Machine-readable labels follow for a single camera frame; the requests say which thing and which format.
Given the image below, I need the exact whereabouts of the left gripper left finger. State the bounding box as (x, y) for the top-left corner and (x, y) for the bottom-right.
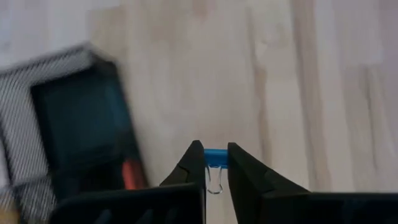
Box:
(49, 139), (207, 224)

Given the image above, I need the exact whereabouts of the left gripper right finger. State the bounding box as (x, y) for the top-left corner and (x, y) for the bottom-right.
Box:
(227, 142), (398, 224)

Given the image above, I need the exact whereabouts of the orange eraser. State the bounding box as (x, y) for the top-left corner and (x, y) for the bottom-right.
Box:
(121, 157), (146, 190)

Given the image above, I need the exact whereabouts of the blue binder clip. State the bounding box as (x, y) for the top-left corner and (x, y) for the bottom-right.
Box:
(203, 148), (229, 195)

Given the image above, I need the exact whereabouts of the black mesh desk organizer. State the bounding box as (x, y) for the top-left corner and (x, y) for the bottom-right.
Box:
(0, 42), (152, 224)

